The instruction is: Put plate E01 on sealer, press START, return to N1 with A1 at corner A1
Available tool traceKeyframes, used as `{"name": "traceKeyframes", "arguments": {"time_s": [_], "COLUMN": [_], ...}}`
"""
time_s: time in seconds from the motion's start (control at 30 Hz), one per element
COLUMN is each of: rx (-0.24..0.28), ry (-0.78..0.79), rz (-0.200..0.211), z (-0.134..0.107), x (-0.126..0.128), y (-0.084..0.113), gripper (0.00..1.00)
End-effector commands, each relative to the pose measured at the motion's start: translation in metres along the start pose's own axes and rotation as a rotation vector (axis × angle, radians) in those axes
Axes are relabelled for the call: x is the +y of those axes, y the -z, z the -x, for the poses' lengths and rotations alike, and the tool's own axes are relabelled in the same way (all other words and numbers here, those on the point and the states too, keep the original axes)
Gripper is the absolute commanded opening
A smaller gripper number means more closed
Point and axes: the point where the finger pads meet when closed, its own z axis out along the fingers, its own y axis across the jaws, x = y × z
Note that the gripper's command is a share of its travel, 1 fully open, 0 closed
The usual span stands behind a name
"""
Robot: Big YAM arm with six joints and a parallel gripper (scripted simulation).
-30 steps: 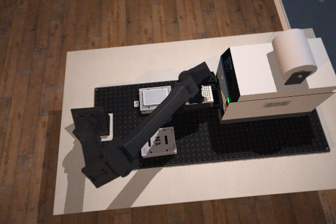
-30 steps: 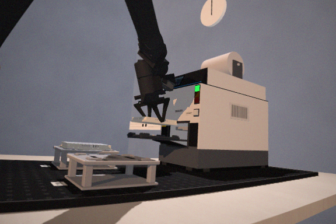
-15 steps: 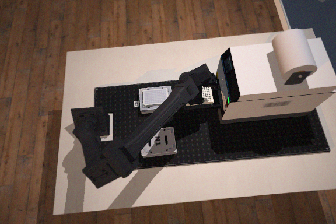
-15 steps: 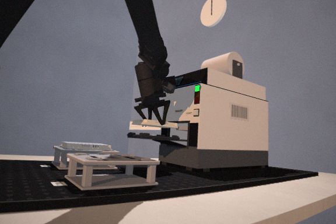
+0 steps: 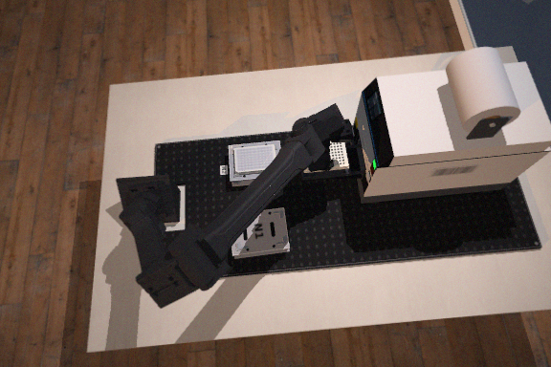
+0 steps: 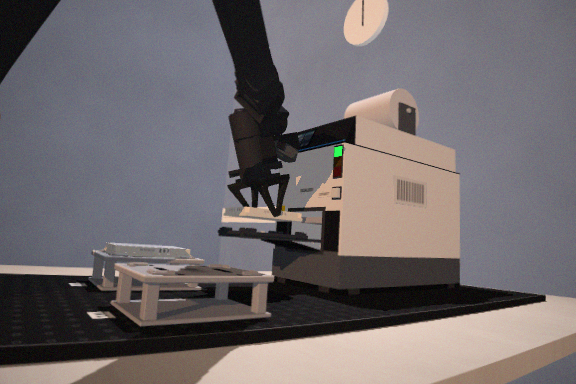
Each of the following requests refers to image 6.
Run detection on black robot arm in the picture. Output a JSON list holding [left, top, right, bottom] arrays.
[[0, 0, 300, 165]]

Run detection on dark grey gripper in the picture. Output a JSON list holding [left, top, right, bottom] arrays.
[[227, 135, 290, 217]]

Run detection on white roll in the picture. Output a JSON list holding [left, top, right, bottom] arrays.
[[344, 88, 419, 129]]

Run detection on white multiwell plate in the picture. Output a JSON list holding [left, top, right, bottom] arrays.
[[104, 243, 191, 258]]

